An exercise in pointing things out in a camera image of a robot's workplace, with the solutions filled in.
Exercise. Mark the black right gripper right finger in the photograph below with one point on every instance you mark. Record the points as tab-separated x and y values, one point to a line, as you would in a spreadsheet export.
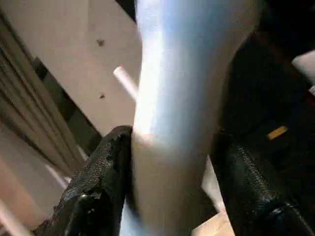
251	196

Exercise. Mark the beige curtain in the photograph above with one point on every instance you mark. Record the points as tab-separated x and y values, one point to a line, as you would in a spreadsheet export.
29	98

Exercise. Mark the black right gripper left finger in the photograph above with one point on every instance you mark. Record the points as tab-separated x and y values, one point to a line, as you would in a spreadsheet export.
98	177

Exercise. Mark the black cabinet with gold label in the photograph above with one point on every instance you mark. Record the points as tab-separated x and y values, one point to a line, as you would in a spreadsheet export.
258	98

